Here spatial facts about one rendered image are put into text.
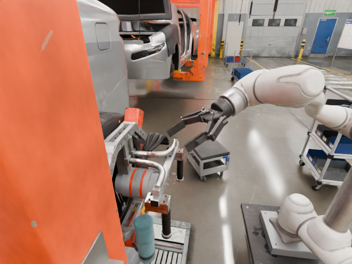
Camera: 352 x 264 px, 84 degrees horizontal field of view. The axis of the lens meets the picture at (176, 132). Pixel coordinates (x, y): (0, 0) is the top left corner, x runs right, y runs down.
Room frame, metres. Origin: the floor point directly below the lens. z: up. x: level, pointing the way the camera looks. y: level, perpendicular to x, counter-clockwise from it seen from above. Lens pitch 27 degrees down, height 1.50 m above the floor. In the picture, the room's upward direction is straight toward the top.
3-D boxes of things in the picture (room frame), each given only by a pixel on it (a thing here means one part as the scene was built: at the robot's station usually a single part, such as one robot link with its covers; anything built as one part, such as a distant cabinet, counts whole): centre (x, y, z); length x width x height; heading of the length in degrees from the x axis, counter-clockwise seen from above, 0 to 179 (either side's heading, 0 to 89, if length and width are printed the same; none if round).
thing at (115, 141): (0.74, 0.24, 0.85); 0.54 x 0.07 x 0.54; 170
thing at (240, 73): (6.25, -2.13, 0.48); 1.00 x 0.61 x 0.96; 177
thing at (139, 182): (0.72, 0.17, 0.85); 0.21 x 0.14 x 0.14; 80
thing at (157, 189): (0.62, 0.14, 1.03); 0.19 x 0.18 x 0.11; 80
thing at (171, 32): (3.83, 0.12, 1.36); 0.71 x 0.30 x 0.51; 170
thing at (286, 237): (0.85, -0.73, 0.39); 0.22 x 0.18 x 0.06; 4
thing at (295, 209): (0.82, -0.73, 0.53); 0.18 x 0.16 x 0.22; 14
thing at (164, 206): (0.53, 0.07, 0.93); 0.09 x 0.05 x 0.05; 80
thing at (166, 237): (0.53, 0.04, 0.83); 0.04 x 0.04 x 0.16
